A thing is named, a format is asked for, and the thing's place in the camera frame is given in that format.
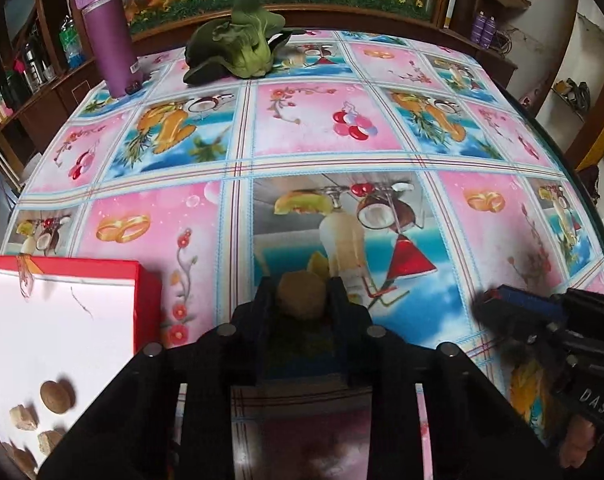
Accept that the wooden cabinet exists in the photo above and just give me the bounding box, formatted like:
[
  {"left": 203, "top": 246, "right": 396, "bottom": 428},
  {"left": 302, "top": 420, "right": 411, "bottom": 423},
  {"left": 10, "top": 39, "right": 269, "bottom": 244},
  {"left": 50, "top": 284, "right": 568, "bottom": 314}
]
[{"left": 0, "top": 0, "right": 108, "bottom": 166}]

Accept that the person's right hand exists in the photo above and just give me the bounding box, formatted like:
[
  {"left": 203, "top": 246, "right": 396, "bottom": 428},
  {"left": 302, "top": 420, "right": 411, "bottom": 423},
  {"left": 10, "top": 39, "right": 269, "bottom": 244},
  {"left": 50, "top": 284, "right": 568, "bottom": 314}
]
[{"left": 559, "top": 417, "right": 601, "bottom": 469}]

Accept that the printed tablecloth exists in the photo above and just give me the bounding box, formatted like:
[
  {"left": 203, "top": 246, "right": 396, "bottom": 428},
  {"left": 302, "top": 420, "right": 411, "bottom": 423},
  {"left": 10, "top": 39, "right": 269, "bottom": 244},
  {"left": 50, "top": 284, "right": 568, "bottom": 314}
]
[{"left": 0, "top": 30, "right": 604, "bottom": 480}]

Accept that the green white bottle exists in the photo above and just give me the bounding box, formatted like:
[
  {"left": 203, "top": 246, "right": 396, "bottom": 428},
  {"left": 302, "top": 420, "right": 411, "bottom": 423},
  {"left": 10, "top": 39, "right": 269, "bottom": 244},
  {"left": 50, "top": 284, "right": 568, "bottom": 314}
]
[{"left": 58, "top": 16, "right": 84, "bottom": 70}]

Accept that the green leafy vegetable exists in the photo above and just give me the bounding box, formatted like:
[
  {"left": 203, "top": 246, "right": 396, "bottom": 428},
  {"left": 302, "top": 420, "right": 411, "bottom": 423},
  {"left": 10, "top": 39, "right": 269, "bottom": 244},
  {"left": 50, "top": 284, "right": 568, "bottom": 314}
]
[{"left": 182, "top": 0, "right": 293, "bottom": 84}]

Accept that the beige ginger piece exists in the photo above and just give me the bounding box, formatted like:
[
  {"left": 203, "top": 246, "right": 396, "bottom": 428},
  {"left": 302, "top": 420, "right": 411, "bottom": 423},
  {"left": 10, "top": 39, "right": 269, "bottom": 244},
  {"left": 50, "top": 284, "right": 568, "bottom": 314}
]
[
  {"left": 37, "top": 429, "right": 65, "bottom": 456},
  {"left": 9, "top": 405, "right": 39, "bottom": 432}
]

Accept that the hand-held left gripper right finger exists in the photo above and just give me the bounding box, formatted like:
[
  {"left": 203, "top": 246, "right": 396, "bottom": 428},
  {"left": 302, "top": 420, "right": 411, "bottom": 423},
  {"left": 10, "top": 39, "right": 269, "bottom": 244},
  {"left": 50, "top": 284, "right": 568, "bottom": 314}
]
[{"left": 327, "top": 276, "right": 553, "bottom": 480}]

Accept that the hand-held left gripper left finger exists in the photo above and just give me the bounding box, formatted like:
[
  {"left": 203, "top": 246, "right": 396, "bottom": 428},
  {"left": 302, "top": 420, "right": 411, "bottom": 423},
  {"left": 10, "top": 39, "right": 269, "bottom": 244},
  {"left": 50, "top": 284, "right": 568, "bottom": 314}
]
[{"left": 37, "top": 276, "right": 283, "bottom": 480}]

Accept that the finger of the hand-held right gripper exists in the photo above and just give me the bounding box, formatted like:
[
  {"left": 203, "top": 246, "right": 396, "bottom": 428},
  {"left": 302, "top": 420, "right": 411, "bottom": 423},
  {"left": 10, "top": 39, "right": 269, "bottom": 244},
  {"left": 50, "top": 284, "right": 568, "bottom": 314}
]
[
  {"left": 474, "top": 291, "right": 558, "bottom": 348},
  {"left": 499, "top": 284, "right": 568, "bottom": 323}
]

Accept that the red tray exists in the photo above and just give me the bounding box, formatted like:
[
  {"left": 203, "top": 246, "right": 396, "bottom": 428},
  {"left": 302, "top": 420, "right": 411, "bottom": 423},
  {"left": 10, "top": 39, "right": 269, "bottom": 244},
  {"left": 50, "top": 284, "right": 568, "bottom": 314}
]
[{"left": 0, "top": 255, "right": 163, "bottom": 476}]

